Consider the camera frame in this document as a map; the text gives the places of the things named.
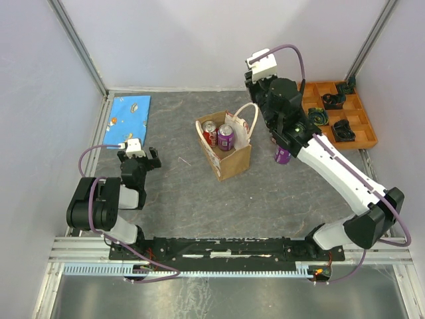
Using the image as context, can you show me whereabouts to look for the purple soda can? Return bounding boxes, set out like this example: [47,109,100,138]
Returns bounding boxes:
[274,146,292,165]
[217,124,234,152]

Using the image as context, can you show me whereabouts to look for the red soda can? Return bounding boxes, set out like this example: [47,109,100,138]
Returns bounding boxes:
[202,120,217,148]

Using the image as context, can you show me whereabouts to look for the brown paper bag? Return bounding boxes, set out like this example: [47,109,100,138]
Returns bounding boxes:
[195,102,260,181]

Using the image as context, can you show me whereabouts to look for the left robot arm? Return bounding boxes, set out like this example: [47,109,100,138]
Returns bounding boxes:
[66,147,161,259]

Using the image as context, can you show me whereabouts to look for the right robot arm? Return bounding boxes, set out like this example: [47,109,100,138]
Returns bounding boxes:
[244,70,404,260]

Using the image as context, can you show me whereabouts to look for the blue patterned cloth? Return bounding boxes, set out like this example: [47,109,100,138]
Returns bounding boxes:
[102,95,151,145]

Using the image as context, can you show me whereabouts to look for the rolled green blue sock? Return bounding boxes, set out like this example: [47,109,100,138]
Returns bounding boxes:
[307,108,329,126]

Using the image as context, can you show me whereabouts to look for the rolled black sock upper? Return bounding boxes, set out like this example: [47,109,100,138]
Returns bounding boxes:
[321,93,346,110]

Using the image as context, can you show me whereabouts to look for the rolled black sock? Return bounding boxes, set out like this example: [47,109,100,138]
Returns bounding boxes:
[321,93,346,110]
[332,119,356,142]

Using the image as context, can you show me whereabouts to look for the rolled sock corner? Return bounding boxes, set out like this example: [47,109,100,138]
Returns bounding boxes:
[335,75,357,95]

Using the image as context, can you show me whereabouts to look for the rolled black sock lower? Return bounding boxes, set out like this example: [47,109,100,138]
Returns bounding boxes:
[332,119,356,142]

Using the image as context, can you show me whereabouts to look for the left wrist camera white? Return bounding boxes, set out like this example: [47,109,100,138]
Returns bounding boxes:
[119,138,146,158]

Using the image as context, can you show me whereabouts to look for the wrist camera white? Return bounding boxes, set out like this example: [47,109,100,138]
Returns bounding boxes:
[246,49,277,83]
[119,138,146,158]

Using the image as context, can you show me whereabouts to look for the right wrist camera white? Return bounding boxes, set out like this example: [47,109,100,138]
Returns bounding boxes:
[246,49,277,83]

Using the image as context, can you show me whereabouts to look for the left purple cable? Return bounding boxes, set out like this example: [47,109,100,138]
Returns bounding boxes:
[78,144,182,284]

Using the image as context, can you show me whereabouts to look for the aluminium frame rail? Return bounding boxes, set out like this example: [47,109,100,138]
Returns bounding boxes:
[48,237,413,266]

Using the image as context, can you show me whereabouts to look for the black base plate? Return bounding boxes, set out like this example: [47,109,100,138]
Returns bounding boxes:
[109,237,345,273]

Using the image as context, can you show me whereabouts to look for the right corner aluminium post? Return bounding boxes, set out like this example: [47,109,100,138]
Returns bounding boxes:
[345,0,399,80]

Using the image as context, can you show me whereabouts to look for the corner aluminium post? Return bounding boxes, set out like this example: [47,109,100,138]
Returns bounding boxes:
[47,0,108,96]
[345,0,399,80]

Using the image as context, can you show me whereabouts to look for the left corner aluminium post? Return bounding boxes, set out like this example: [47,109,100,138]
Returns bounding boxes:
[47,0,108,96]

